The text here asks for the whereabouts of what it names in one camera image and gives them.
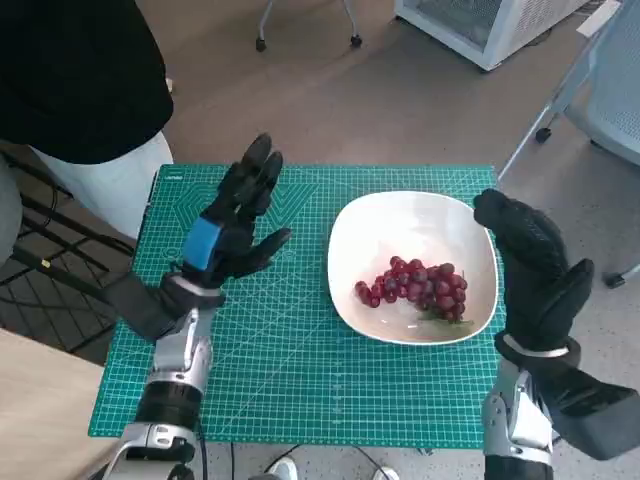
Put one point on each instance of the black patterned floor mat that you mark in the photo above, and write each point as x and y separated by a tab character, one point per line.
55	285

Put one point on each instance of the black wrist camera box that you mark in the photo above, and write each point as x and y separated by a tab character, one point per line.
600	415
140	305

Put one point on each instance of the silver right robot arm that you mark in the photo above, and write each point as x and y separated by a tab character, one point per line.
520	425

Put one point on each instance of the person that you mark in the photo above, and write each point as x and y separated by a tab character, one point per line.
75	75

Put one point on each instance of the white square plate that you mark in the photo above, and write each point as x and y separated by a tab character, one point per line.
375	240

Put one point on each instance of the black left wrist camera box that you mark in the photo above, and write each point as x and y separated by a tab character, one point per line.
140	305

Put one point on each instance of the white glass-front cabinet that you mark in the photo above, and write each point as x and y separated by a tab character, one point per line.
505	30

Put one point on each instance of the grey mesh chair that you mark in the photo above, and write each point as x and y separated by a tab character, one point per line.
607	110

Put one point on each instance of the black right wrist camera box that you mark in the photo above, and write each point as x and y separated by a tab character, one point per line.
600	415

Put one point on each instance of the green cutting mat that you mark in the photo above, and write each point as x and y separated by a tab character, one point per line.
300	370

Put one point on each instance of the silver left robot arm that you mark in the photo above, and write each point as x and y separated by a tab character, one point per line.
175	375

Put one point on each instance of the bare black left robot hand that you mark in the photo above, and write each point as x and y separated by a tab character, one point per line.
237	215

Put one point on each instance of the white shoe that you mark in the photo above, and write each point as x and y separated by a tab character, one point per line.
283	470
386	474

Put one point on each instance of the office chair with casters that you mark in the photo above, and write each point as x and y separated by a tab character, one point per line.
356	39

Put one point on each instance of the red toy grape bunch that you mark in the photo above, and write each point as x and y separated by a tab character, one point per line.
420	287

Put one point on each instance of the light wooden desk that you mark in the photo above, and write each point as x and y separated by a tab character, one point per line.
45	400

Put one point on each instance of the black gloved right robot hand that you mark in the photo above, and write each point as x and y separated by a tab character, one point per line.
540	285

